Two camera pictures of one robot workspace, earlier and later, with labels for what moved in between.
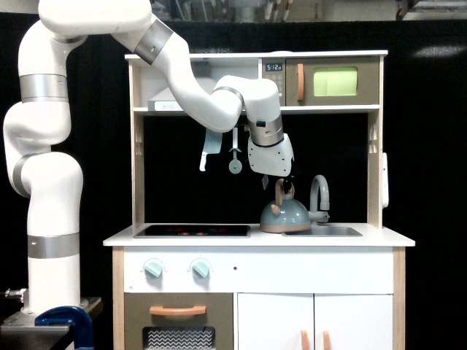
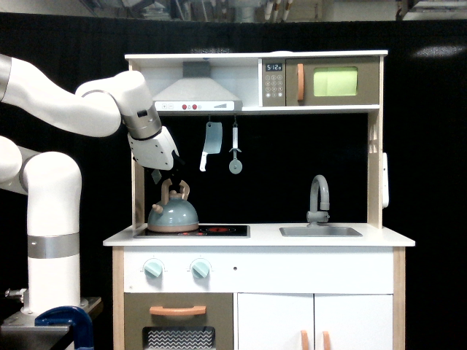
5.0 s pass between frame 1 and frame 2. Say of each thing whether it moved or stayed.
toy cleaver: stayed
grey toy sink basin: stayed
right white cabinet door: stayed
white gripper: moved
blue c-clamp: stayed
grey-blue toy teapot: moved
